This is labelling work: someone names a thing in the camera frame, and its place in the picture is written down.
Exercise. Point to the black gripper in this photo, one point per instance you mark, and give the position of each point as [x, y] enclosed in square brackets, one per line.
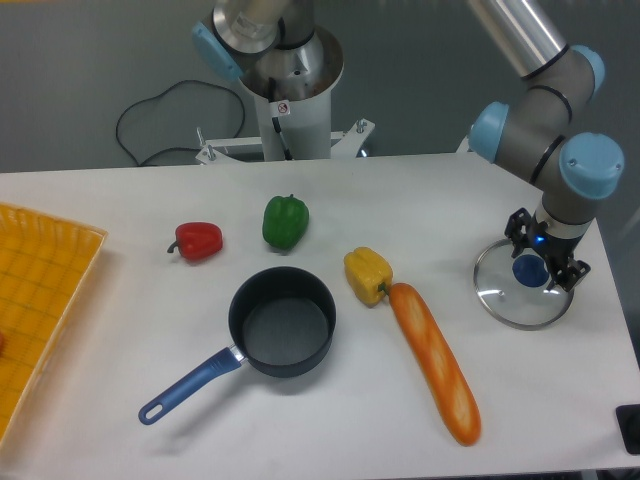
[554, 241]

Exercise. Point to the glass lid blue knob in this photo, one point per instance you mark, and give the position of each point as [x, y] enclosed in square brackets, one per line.
[517, 291]

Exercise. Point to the dark saucepan blue handle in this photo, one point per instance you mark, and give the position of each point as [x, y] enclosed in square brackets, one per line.
[281, 321]

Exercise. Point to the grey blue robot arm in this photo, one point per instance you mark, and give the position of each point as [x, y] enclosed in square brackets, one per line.
[574, 174]

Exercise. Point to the orange baguette bread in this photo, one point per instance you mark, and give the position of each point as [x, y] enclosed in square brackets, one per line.
[452, 395]

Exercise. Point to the yellow bell pepper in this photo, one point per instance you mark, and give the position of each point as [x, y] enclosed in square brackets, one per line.
[368, 274]

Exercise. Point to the black device at table edge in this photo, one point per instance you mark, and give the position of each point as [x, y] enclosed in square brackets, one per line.
[628, 417]

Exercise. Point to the green bell pepper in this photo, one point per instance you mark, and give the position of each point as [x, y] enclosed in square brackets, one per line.
[285, 221]

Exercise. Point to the red bell pepper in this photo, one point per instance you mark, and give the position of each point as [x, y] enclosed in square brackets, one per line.
[196, 241]

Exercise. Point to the yellow woven basket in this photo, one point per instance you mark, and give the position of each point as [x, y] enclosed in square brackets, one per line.
[45, 260]

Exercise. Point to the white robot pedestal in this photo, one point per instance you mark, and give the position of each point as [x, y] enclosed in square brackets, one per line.
[292, 94]

